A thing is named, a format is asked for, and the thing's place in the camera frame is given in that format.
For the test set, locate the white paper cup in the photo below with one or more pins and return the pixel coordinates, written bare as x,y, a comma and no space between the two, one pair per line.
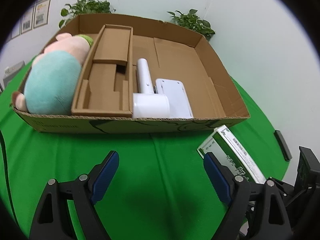
7,70

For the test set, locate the black rectangular bar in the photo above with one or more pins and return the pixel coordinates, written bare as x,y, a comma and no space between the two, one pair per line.
282,145

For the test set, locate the grey plastic stool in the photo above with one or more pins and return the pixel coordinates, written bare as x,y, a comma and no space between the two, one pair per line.
12,76

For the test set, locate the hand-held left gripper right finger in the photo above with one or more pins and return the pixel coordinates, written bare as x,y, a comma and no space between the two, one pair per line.
217,180

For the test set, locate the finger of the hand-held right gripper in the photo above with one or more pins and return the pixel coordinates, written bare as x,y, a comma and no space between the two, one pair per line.
285,188

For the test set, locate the large potted green plant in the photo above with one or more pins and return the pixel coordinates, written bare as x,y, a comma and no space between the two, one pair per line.
85,7

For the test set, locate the pink and teal plush pig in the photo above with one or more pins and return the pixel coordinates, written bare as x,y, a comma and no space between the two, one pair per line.
52,85

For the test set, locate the narrow cardboard tray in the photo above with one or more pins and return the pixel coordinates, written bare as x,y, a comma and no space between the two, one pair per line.
107,67

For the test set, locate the small potted green plant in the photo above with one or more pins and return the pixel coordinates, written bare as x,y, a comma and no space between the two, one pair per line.
192,22

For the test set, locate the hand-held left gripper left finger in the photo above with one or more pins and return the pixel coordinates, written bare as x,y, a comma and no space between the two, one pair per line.
105,177

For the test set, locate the white handheld fan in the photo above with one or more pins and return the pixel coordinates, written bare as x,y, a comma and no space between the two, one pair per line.
150,105

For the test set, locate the wall of framed certificates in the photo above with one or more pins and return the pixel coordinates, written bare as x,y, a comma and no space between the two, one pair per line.
35,15

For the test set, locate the large shallow cardboard box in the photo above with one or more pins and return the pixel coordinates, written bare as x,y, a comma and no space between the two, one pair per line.
187,67

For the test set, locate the green tablecloth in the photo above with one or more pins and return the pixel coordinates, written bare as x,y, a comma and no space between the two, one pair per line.
162,155

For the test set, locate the green and white medicine box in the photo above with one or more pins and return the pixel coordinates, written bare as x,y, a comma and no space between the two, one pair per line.
235,155

